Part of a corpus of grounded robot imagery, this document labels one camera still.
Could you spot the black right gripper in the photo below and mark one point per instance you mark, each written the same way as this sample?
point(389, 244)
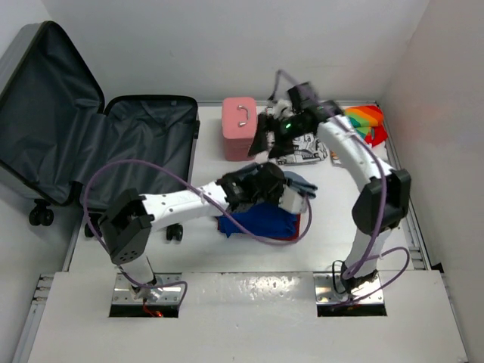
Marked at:
point(266, 122)

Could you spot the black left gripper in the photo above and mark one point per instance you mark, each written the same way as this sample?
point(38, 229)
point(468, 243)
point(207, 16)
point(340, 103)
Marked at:
point(279, 184)

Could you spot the grey-blue cloth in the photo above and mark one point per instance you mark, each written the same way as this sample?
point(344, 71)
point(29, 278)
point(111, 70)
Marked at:
point(302, 185)

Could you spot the pink vanity case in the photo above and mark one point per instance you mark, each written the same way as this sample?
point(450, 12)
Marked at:
point(239, 123)

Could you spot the rainbow striped garment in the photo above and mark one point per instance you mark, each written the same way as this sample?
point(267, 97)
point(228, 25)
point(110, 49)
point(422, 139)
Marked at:
point(367, 120)

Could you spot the red shirt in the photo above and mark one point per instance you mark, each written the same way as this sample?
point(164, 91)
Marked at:
point(291, 233)

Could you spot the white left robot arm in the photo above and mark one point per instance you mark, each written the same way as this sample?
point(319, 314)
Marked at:
point(127, 224)

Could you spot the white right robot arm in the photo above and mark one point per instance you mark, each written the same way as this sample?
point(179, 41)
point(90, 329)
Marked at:
point(384, 192)

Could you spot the black white newspaper print shirt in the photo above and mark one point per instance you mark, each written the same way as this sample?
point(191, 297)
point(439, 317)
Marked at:
point(308, 147)

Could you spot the grey hard-shell suitcase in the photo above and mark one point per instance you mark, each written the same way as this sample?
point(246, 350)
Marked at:
point(63, 145)

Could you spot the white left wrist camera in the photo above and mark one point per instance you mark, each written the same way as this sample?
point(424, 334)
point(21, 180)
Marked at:
point(292, 201)

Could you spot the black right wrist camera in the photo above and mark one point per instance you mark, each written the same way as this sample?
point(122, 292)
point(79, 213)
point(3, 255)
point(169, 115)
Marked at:
point(301, 95)

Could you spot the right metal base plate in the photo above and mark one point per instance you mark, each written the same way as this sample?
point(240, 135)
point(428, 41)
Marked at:
point(366, 300)

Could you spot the metal base plate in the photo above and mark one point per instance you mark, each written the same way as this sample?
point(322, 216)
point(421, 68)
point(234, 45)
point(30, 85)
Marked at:
point(135, 302)
point(366, 300)

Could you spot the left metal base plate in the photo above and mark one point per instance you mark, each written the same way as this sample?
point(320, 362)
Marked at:
point(135, 302)

